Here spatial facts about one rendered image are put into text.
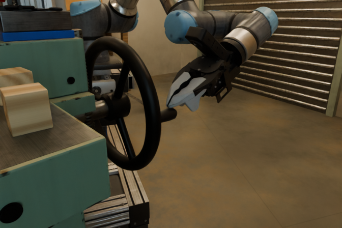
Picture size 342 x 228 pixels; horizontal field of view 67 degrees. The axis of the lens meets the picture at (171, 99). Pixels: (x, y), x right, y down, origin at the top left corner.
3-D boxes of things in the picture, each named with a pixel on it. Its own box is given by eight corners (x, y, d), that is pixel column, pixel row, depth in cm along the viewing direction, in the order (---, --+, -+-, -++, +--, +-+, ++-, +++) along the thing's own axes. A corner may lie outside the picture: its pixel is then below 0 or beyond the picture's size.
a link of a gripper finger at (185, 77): (174, 122, 53) (202, 94, 57) (165, 102, 50) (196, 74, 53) (165, 117, 56) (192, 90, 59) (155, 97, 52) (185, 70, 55)
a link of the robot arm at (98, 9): (67, 35, 102) (62, -2, 98) (98, 33, 110) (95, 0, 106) (80, 37, 93) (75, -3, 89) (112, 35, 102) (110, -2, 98)
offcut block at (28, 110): (12, 137, 21) (3, 96, 20) (7, 125, 23) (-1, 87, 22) (53, 127, 23) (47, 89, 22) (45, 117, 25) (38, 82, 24)
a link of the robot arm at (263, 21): (252, 30, 71) (282, 34, 65) (229, 52, 67) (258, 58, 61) (249, 3, 66) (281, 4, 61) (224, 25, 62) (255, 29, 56)
